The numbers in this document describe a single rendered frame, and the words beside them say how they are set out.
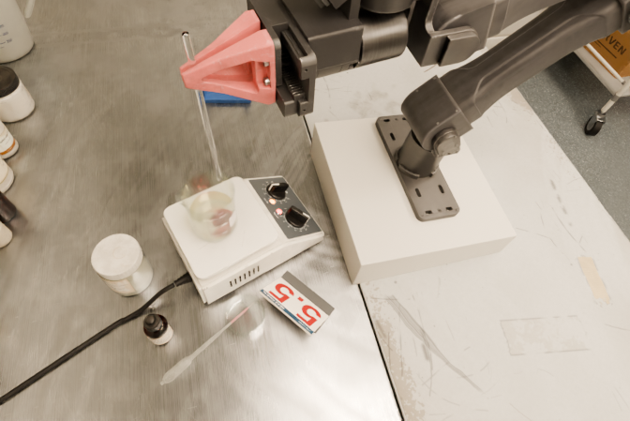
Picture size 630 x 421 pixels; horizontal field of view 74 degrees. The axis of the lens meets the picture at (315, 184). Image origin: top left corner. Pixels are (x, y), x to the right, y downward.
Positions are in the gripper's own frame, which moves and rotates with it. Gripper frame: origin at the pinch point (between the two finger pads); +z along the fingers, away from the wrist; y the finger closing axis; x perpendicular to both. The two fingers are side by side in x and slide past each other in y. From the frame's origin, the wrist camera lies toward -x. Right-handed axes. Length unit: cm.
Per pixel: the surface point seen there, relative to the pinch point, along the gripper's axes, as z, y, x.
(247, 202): -3.3, -1.9, 25.6
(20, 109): 26, -38, 31
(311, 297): -7.7, 11.6, 34.2
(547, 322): -39, 28, 36
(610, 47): -204, -64, 100
